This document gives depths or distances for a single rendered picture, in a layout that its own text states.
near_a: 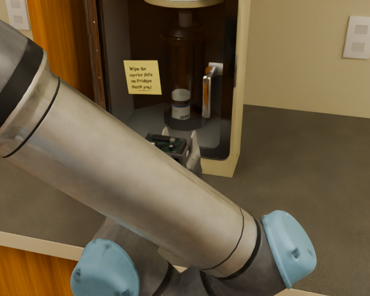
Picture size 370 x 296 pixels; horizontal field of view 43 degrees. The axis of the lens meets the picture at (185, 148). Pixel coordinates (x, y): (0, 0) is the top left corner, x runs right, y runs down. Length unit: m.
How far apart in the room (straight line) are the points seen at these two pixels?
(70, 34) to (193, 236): 0.72
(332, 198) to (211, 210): 0.66
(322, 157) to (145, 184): 0.86
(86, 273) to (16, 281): 0.64
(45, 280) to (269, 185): 0.53
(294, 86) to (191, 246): 1.04
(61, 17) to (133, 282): 0.66
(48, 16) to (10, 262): 0.52
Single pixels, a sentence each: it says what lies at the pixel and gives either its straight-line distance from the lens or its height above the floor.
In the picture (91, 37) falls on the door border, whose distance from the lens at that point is 1.03.
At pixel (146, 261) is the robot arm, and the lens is 0.54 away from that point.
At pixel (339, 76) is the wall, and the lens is 1.42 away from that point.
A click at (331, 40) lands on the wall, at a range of 1.38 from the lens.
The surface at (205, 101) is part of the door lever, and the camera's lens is 0.94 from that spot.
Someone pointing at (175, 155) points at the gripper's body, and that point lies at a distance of 0.64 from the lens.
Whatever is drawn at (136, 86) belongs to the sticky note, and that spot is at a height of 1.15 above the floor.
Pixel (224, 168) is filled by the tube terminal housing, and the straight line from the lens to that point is 1.08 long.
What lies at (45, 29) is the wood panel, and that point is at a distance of 0.98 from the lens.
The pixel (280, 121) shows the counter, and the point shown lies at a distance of 1.35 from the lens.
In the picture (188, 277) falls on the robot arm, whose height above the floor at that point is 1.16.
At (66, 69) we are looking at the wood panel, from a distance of 1.06.
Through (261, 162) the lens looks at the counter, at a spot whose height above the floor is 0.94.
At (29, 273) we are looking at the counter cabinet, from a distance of 1.10.
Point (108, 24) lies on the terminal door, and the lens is 1.00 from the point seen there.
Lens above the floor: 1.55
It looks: 31 degrees down
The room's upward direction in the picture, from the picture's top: straight up
